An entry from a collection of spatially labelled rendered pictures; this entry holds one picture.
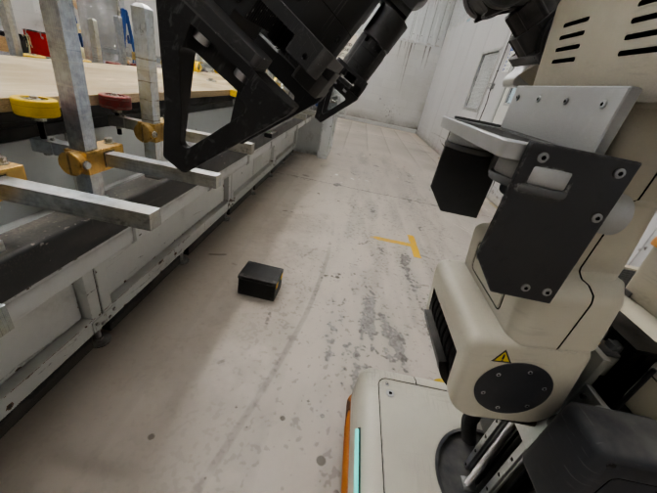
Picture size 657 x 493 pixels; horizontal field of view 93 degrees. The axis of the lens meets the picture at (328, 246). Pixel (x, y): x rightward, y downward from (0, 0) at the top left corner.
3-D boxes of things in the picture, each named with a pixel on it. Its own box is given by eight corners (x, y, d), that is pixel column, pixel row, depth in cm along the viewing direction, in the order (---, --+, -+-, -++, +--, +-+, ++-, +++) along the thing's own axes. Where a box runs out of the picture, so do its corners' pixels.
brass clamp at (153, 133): (179, 137, 99) (178, 120, 96) (153, 145, 87) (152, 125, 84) (159, 133, 99) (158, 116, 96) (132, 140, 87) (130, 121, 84)
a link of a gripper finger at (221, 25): (88, 126, 15) (183, -78, 11) (170, 113, 21) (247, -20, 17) (206, 218, 17) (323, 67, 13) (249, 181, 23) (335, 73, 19)
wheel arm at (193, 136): (254, 155, 96) (255, 141, 94) (250, 157, 93) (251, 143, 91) (116, 126, 96) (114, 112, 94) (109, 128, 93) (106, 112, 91)
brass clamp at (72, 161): (127, 164, 78) (125, 144, 76) (85, 179, 66) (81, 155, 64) (104, 159, 78) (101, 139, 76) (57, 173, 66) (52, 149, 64)
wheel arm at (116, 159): (221, 188, 75) (222, 171, 73) (215, 193, 72) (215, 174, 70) (46, 152, 75) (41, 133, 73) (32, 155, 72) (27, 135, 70)
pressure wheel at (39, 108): (13, 148, 70) (-4, 92, 64) (48, 143, 77) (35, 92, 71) (44, 156, 69) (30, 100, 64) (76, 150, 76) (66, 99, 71)
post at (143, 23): (165, 190, 100) (153, 6, 77) (159, 193, 97) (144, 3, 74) (154, 187, 100) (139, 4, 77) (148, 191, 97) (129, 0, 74)
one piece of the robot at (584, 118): (495, 219, 58) (554, 94, 48) (590, 316, 34) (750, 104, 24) (412, 202, 58) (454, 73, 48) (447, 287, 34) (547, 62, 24)
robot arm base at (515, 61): (602, 16, 45) (556, 28, 55) (578, -37, 42) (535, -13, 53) (542, 64, 48) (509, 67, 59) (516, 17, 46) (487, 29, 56)
